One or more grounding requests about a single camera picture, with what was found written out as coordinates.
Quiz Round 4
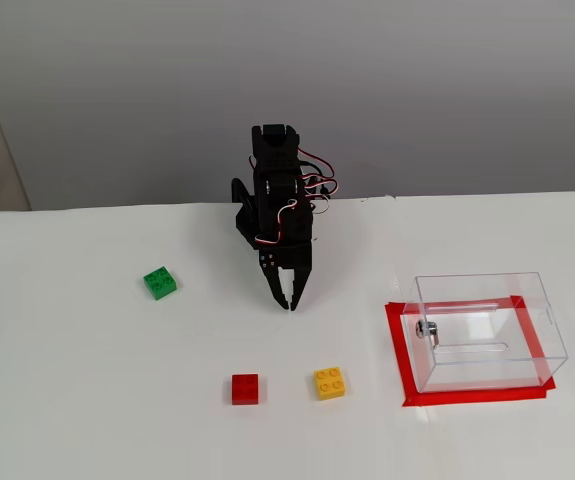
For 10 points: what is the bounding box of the red white black cable bundle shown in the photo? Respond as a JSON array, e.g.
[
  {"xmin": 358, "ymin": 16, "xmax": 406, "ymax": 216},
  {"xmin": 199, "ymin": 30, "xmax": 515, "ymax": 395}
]
[{"xmin": 297, "ymin": 148, "xmax": 339, "ymax": 217}]

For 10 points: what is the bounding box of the green lego brick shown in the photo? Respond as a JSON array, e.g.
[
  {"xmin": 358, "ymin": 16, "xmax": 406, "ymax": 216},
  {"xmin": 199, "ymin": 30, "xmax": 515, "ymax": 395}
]
[{"xmin": 142, "ymin": 267, "xmax": 179, "ymax": 302}]

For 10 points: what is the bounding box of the red lego brick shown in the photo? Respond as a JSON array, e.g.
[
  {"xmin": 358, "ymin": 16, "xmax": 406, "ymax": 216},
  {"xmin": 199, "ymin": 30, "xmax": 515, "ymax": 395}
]
[{"xmin": 230, "ymin": 373, "xmax": 261, "ymax": 406}]

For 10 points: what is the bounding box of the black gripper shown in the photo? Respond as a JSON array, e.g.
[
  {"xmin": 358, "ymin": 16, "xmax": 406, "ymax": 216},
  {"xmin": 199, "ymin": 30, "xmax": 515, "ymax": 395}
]
[{"xmin": 256, "ymin": 199, "xmax": 316, "ymax": 314}]

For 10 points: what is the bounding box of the yellow lego brick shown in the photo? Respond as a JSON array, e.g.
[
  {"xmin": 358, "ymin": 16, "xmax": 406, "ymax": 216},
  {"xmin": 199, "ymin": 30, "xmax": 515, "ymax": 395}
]
[{"xmin": 313, "ymin": 366, "xmax": 348, "ymax": 402}]

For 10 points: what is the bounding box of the silver box lock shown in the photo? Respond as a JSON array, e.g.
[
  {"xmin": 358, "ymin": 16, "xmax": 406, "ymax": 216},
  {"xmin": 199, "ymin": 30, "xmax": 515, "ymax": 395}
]
[{"xmin": 415, "ymin": 319, "xmax": 442, "ymax": 349}]

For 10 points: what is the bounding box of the red white black servo cable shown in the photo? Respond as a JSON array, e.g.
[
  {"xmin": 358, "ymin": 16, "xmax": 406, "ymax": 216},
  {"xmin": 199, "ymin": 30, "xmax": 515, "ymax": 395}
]
[{"xmin": 253, "ymin": 198, "xmax": 299, "ymax": 247}]

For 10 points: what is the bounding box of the transparent plastic box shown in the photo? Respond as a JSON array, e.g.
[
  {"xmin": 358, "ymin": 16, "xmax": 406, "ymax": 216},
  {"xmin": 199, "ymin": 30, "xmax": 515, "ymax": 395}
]
[{"xmin": 401, "ymin": 271, "xmax": 569, "ymax": 395}]

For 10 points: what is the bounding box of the red tape rectangle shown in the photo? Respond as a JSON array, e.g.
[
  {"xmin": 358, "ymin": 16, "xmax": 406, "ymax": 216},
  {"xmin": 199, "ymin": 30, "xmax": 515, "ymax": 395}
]
[{"xmin": 384, "ymin": 294, "xmax": 557, "ymax": 409}]

